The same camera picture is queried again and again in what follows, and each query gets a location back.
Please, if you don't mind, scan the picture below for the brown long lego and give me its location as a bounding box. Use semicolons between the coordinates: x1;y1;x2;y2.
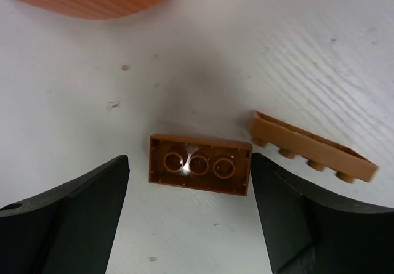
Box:
249;111;379;183
149;134;253;196

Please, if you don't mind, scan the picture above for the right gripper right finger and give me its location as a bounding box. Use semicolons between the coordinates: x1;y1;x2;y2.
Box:
251;153;393;273

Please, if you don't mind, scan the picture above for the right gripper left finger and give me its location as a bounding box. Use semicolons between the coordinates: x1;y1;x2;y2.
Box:
1;155;129;273

